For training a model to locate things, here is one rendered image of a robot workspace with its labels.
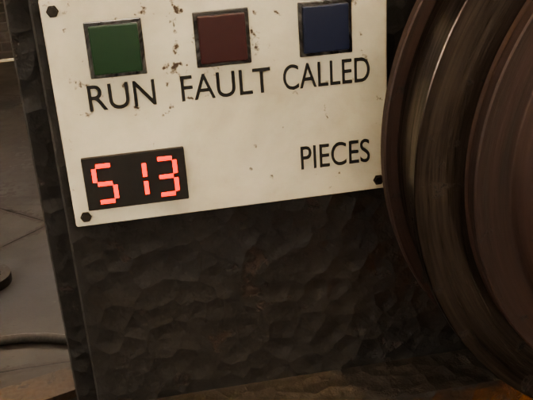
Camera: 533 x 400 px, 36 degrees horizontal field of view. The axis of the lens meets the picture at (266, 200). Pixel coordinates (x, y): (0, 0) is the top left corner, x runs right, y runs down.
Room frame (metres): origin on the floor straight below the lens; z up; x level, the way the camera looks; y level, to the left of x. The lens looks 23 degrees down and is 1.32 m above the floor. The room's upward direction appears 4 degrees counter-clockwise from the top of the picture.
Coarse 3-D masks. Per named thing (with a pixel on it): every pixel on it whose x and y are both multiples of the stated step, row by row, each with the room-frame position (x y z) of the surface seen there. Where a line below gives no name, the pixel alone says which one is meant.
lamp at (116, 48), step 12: (120, 24) 0.60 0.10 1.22; (132, 24) 0.60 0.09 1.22; (96, 36) 0.59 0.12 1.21; (108, 36) 0.60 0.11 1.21; (120, 36) 0.60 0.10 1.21; (132, 36) 0.60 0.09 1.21; (96, 48) 0.59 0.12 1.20; (108, 48) 0.59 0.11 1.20; (120, 48) 0.60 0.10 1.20; (132, 48) 0.60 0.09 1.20; (96, 60) 0.59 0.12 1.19; (108, 60) 0.59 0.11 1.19; (120, 60) 0.60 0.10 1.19; (132, 60) 0.60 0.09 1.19; (96, 72) 0.59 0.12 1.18; (108, 72) 0.59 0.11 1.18; (120, 72) 0.60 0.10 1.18
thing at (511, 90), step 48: (528, 0) 0.51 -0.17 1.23; (528, 48) 0.49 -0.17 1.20; (480, 96) 0.50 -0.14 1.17; (528, 96) 0.49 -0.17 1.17; (480, 144) 0.49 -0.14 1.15; (528, 144) 0.48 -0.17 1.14; (480, 192) 0.49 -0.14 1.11; (528, 192) 0.48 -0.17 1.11; (480, 240) 0.49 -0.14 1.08; (528, 240) 0.48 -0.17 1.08; (528, 288) 0.49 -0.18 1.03; (528, 336) 0.49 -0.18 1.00
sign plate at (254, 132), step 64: (64, 0) 0.60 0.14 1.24; (128, 0) 0.60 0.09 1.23; (192, 0) 0.61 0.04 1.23; (256, 0) 0.62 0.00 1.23; (320, 0) 0.62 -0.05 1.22; (384, 0) 0.63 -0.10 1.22; (64, 64) 0.59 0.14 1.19; (192, 64) 0.61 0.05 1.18; (256, 64) 0.62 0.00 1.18; (320, 64) 0.62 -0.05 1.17; (384, 64) 0.63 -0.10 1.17; (64, 128) 0.59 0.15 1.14; (128, 128) 0.60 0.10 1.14; (192, 128) 0.61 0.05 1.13; (256, 128) 0.62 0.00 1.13; (320, 128) 0.62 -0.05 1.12; (128, 192) 0.60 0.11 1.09; (192, 192) 0.61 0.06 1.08; (256, 192) 0.62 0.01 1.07; (320, 192) 0.62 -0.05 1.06
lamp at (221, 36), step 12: (240, 12) 0.61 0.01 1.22; (204, 24) 0.61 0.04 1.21; (216, 24) 0.61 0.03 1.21; (228, 24) 0.61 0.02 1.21; (240, 24) 0.61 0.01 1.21; (204, 36) 0.61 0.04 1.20; (216, 36) 0.61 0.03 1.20; (228, 36) 0.61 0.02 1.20; (240, 36) 0.61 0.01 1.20; (204, 48) 0.61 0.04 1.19; (216, 48) 0.61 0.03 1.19; (228, 48) 0.61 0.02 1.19; (240, 48) 0.61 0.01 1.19; (204, 60) 0.61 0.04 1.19; (216, 60) 0.61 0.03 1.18; (228, 60) 0.61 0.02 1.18
